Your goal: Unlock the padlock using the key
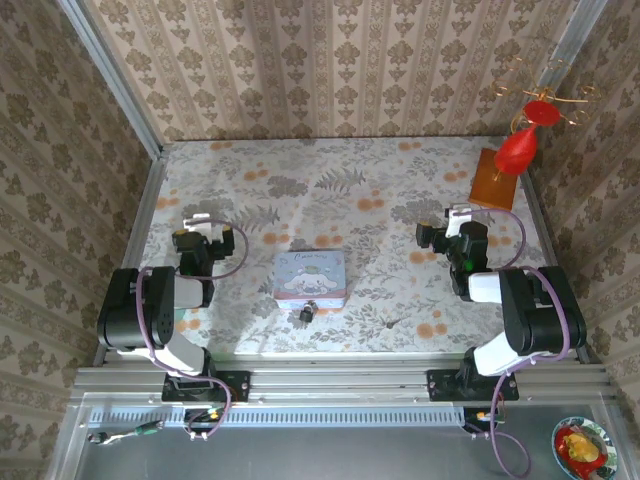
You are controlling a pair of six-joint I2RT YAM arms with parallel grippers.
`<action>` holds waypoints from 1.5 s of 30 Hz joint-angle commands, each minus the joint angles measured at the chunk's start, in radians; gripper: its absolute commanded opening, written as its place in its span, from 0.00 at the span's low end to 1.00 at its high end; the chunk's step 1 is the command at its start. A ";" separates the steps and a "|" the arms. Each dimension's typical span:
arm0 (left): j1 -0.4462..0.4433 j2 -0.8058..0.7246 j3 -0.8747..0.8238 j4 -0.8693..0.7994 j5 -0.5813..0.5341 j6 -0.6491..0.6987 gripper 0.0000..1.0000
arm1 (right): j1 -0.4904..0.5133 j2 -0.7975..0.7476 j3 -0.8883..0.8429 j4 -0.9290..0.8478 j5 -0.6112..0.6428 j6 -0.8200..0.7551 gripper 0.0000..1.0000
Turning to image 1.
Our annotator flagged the cartoon dog tin box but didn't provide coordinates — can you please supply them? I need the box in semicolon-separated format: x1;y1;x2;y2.
273;249;347;312

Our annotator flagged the red plastic goblet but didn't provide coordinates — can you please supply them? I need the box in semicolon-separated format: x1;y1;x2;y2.
494;98;562;176

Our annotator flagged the floral tablecloth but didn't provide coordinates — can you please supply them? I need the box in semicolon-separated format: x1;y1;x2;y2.
132;135;576;357

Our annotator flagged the yellow toy fruit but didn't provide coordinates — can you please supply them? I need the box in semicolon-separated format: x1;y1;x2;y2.
562;432;599;461

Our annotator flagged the patterned ceramic bowl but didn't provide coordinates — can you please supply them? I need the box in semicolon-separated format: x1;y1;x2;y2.
551;416;620;480

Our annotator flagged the grey metal shelf panel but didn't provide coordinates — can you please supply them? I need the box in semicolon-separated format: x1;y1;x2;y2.
47;392;624;480

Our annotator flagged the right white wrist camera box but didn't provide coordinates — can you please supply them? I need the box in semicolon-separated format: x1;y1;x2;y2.
444;203;472;239

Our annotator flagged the gold wire stand wooden base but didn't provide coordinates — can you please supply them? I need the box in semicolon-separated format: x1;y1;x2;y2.
468;54;601;214

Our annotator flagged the aluminium side rail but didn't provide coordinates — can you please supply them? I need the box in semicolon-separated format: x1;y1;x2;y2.
92;157;169;369
519;172;594;365

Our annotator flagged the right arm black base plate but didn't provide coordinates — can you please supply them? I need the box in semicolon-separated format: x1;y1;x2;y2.
426;368;520;403

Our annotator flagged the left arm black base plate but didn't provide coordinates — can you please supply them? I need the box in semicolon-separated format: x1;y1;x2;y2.
161;369;251;404

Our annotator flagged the black wires yellow plug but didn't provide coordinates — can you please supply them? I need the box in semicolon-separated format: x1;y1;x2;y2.
182;405;225;436
462;407;507;434

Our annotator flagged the aluminium mounting rail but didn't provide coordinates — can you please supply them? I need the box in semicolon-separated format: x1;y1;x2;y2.
69;364;619;406

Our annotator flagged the green plug cable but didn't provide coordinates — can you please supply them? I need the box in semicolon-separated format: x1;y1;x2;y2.
87;419;166;446

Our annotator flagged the aluminium frame post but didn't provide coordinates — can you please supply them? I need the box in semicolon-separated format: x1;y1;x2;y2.
55;0;165;160
537;0;609;101

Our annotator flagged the slotted grey cable duct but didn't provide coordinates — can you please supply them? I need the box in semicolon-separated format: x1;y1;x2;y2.
89;403;466;429

